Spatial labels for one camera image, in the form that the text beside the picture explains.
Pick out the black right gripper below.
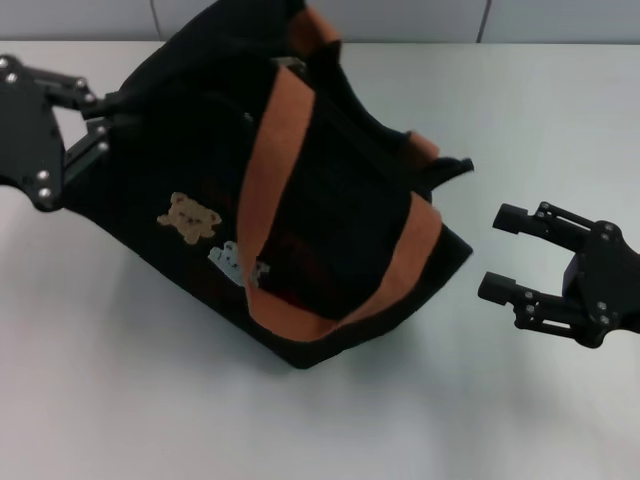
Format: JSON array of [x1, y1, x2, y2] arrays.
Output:
[[477, 200, 640, 350]]

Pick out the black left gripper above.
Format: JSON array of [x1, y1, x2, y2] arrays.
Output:
[[0, 53, 126, 214]]

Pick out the black food bag orange handles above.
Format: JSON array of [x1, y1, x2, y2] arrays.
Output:
[[62, 0, 475, 371]]

